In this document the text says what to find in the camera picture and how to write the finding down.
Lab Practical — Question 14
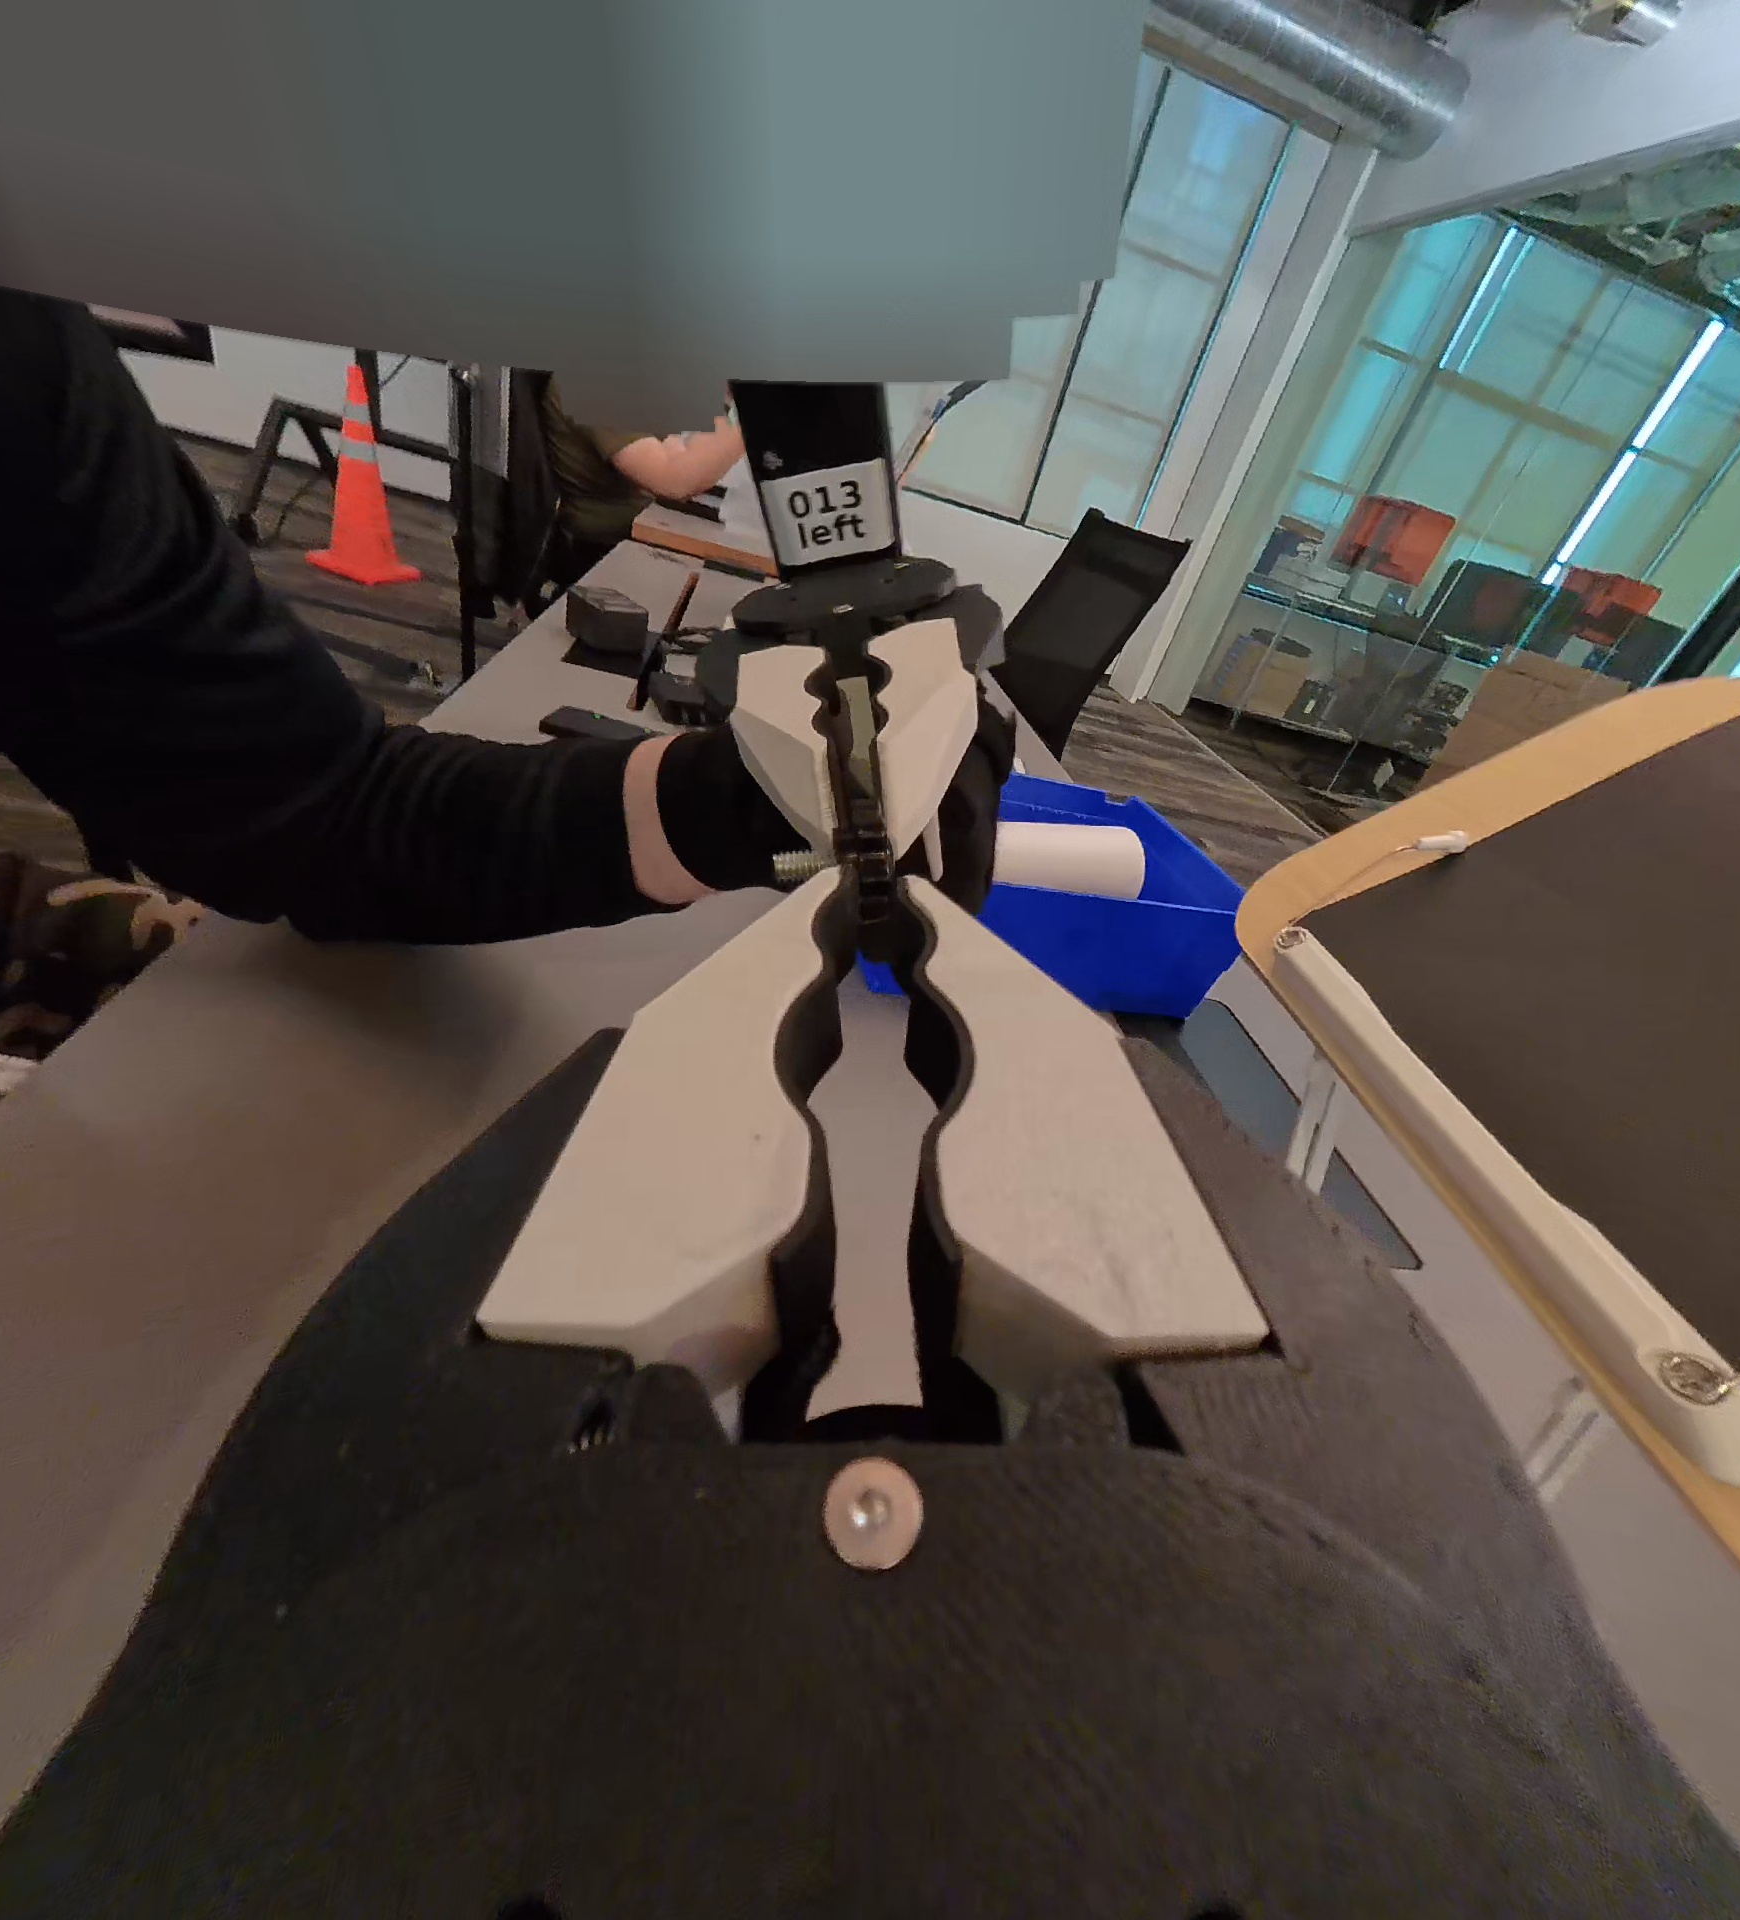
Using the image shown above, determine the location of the white peg with wire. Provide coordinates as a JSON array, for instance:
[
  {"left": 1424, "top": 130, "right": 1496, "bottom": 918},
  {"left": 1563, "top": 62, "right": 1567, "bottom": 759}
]
[{"left": 1279, "top": 829, "right": 1474, "bottom": 946}]

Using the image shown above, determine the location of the person's camouflage trouser leg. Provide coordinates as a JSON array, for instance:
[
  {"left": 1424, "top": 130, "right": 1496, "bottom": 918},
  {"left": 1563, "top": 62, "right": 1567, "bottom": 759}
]
[{"left": 0, "top": 853, "right": 208, "bottom": 1175}]

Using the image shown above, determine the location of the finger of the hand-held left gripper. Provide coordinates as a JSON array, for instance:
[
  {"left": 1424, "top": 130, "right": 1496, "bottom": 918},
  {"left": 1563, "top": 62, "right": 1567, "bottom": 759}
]
[
  {"left": 727, "top": 642, "right": 853, "bottom": 873},
  {"left": 860, "top": 624, "right": 994, "bottom": 888}
]

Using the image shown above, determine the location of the person's left hand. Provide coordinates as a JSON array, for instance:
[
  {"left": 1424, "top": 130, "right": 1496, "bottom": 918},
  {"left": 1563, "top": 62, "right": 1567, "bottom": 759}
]
[{"left": 652, "top": 696, "right": 1019, "bottom": 918}]

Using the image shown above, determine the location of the black star knob screw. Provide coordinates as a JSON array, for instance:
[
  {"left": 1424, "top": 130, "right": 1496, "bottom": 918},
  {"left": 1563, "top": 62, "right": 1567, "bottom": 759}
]
[{"left": 768, "top": 817, "right": 912, "bottom": 966}]

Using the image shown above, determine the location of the cardboard box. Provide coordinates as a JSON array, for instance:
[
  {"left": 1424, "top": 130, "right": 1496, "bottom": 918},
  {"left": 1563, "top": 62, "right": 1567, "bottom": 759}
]
[{"left": 1424, "top": 656, "right": 1640, "bottom": 785}]

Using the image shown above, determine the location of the person's left forearm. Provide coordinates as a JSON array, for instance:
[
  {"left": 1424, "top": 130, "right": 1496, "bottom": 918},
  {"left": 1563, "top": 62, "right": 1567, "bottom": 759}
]
[{"left": 0, "top": 264, "right": 696, "bottom": 946}]

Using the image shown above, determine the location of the dark divider panel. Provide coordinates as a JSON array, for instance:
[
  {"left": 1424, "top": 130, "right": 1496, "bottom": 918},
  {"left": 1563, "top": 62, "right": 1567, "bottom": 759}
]
[{"left": 1235, "top": 675, "right": 1740, "bottom": 1661}]

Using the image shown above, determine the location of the orange traffic cone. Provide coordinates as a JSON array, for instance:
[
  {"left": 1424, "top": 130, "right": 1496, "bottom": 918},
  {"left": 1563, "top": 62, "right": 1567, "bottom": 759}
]
[{"left": 301, "top": 361, "right": 421, "bottom": 594}]

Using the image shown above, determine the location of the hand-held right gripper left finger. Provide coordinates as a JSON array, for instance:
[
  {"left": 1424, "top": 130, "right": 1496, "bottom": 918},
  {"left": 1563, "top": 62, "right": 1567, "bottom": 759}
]
[{"left": 474, "top": 873, "right": 840, "bottom": 1392}]

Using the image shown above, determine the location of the white frame bar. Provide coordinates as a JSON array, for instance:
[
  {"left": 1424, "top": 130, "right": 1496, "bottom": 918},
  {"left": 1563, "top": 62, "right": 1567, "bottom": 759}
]
[{"left": 1277, "top": 929, "right": 1740, "bottom": 1487}]

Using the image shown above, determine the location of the blue plastic bin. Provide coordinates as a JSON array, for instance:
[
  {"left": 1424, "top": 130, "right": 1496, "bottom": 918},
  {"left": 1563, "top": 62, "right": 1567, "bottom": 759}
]
[{"left": 853, "top": 773, "right": 1244, "bottom": 1026}]

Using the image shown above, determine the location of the spiral metal duct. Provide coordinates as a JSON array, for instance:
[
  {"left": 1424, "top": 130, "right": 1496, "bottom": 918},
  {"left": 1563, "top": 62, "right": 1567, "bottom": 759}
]
[{"left": 1158, "top": 0, "right": 1474, "bottom": 153}]

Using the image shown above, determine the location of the white paper roll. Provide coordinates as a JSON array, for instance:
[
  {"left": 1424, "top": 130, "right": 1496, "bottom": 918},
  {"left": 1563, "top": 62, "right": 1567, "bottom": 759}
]
[{"left": 994, "top": 826, "right": 1148, "bottom": 902}]

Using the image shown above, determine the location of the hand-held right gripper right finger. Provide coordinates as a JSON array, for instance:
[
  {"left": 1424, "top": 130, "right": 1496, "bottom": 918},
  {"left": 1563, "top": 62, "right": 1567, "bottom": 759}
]
[{"left": 891, "top": 878, "right": 1277, "bottom": 1375}]

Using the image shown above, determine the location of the wooden stick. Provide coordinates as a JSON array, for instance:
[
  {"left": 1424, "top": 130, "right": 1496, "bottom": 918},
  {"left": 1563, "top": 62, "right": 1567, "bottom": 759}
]
[{"left": 631, "top": 569, "right": 705, "bottom": 709}]

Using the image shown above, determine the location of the black office chair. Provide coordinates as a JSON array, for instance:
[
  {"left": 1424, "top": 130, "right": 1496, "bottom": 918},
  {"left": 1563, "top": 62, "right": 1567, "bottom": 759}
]
[{"left": 997, "top": 501, "right": 1203, "bottom": 765}]

